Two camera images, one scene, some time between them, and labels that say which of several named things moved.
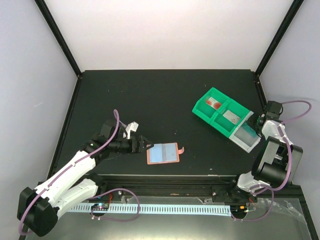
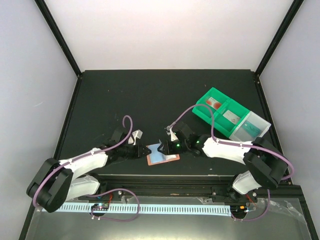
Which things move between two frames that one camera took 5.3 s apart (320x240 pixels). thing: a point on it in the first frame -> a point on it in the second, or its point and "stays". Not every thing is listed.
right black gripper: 259,132 -> 165,149
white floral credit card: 232,117 stays
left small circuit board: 101,206 stays
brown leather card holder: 164,153 stays
